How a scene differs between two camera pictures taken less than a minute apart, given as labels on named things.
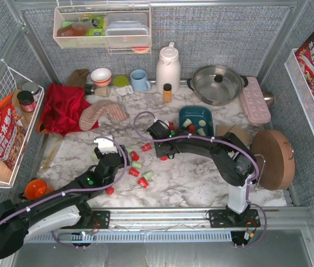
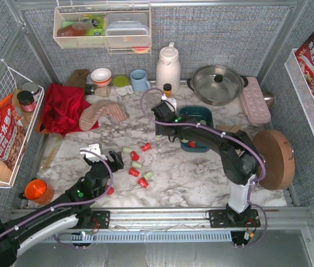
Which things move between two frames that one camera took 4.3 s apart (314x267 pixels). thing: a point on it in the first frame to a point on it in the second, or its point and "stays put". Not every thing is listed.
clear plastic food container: [127, 29] stays put
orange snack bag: [3, 132] stays put
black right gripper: [157, 131] to [160, 129]
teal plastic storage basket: [196, 113] stays put
